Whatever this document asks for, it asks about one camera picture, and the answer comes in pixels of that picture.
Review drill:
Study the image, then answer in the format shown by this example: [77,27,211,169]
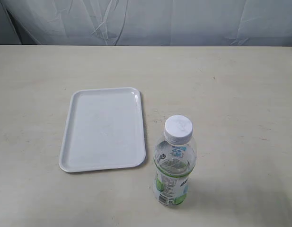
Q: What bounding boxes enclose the white rectangular plastic tray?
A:
[59,87,146,173]

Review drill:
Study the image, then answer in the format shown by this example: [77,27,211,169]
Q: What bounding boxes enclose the clear plastic bottle white cap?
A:
[153,115,196,206]

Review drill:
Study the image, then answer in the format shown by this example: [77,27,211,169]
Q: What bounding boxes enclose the white wrinkled backdrop cloth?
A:
[0,0,292,46]

